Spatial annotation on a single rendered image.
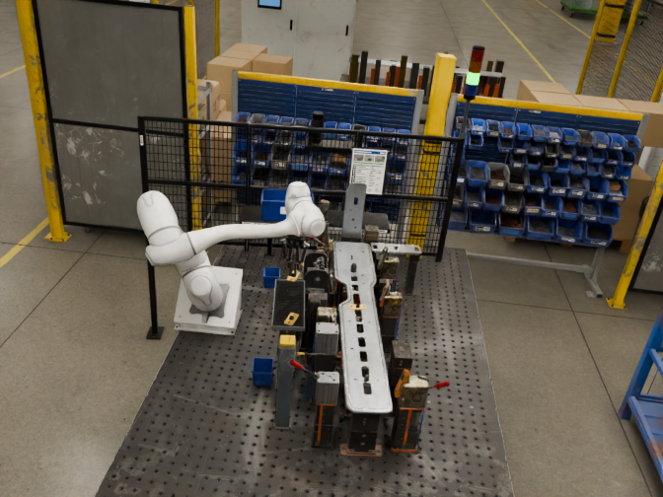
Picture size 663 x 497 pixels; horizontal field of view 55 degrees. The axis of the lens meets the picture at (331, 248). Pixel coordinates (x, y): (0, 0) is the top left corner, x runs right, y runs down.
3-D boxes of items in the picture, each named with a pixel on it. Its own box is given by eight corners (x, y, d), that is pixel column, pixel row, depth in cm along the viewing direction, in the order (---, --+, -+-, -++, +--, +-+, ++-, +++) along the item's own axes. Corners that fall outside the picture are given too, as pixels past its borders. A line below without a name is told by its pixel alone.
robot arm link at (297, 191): (280, 212, 273) (290, 226, 262) (282, 178, 265) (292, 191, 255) (304, 209, 277) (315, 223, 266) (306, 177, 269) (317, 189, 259)
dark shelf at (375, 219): (390, 234, 377) (391, 229, 376) (239, 225, 371) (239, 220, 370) (386, 217, 397) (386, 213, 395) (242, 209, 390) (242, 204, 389)
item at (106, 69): (208, 251, 540) (204, 4, 443) (204, 259, 528) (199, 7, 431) (55, 233, 545) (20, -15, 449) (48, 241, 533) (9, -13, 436)
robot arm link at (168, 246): (193, 250, 250) (181, 221, 253) (149, 267, 246) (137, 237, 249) (196, 260, 262) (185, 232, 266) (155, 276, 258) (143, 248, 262)
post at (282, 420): (290, 430, 273) (296, 349, 252) (273, 429, 273) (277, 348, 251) (291, 417, 280) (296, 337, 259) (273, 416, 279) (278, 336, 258)
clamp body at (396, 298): (397, 356, 324) (406, 300, 307) (373, 355, 323) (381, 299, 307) (395, 344, 332) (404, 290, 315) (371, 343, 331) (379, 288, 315)
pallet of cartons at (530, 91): (602, 216, 673) (643, 91, 607) (628, 252, 603) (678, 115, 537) (490, 205, 674) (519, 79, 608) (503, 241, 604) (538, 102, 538)
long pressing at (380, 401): (400, 414, 246) (401, 411, 246) (342, 412, 245) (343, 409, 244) (370, 244, 367) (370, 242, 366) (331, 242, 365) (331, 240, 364)
